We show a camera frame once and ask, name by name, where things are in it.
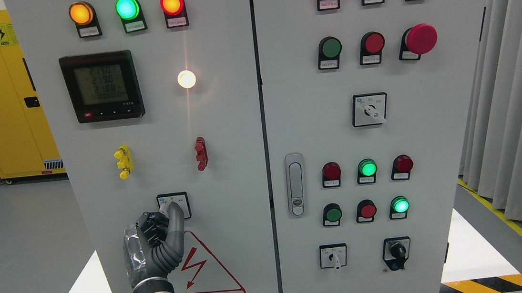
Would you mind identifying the grey robotic humanoid hand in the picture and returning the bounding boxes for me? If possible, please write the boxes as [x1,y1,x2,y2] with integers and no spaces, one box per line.
[123,202,185,288]

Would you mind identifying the white rotary selector switch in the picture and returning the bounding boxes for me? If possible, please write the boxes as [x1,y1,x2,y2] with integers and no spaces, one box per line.
[319,243,347,270]
[156,192,193,220]
[352,92,387,128]

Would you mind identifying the red electric hazard warning sticker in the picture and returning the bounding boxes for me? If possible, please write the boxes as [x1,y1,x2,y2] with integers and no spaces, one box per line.
[169,231,246,293]

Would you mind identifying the black digital power meter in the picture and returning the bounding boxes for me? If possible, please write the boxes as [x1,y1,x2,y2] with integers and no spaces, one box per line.
[59,49,145,123]

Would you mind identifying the small clear signal lamp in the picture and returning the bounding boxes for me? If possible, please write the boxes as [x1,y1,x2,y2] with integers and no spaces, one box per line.
[176,69,197,89]

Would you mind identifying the dark red indicator lamp left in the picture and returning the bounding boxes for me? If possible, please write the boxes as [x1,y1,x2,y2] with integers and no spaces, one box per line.
[321,162,342,189]

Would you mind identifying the dark red indicator lamp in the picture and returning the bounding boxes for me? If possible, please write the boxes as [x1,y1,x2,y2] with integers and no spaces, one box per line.
[390,154,414,181]
[321,162,342,189]

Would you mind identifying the grey electrical control cabinet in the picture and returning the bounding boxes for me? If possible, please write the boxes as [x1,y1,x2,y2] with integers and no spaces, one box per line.
[5,0,486,293]

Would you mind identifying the red push button lower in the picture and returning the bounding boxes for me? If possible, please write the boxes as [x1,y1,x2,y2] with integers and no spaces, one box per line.
[356,199,377,224]

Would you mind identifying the red push button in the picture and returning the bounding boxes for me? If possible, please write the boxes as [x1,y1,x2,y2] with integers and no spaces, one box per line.
[356,199,377,224]
[359,31,385,66]

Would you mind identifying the green lit indicator lamp middle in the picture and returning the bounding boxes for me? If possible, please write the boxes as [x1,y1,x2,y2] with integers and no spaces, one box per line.
[357,158,378,185]

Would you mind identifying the green lit indicator lamp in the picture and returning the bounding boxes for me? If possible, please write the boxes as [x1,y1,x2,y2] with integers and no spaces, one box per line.
[115,0,148,33]
[357,158,378,185]

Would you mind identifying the green lit indicator lamp left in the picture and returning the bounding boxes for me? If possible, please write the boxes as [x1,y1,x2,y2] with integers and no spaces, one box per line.
[115,0,148,33]

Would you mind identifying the red lit indicator lamp left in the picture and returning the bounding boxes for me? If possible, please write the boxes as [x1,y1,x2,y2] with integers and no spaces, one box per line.
[160,0,189,29]

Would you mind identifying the orange indicator lamp top left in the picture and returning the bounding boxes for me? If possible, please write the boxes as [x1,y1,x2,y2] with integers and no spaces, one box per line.
[68,1,102,39]

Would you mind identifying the green lit push button lower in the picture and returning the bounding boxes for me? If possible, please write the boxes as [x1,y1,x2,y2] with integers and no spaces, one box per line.
[389,196,410,221]

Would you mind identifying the dark red indicator lamp right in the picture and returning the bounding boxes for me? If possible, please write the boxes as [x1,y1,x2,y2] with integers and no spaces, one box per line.
[390,154,414,181]

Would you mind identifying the yellow safety storage cabinet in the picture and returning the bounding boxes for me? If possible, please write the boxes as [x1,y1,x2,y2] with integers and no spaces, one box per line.
[0,10,66,180]

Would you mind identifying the green push button upper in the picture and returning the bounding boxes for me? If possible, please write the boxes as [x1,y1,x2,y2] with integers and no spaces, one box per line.
[317,36,342,71]

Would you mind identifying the red push button upper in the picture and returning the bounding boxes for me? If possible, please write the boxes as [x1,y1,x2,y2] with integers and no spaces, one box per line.
[359,31,385,66]

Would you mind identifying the right white base hazard stripes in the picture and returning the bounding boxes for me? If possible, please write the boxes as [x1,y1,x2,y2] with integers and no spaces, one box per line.
[439,210,522,293]

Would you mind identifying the red mushroom emergency stop button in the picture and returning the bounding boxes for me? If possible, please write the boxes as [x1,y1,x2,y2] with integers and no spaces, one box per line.
[399,23,438,61]

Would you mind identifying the silver cabinet door handle lock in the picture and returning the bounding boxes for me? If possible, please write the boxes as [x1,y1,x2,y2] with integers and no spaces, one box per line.
[284,153,305,217]

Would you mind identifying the black knob selector switch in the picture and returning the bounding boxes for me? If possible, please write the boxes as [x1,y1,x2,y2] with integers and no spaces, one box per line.
[382,236,411,271]

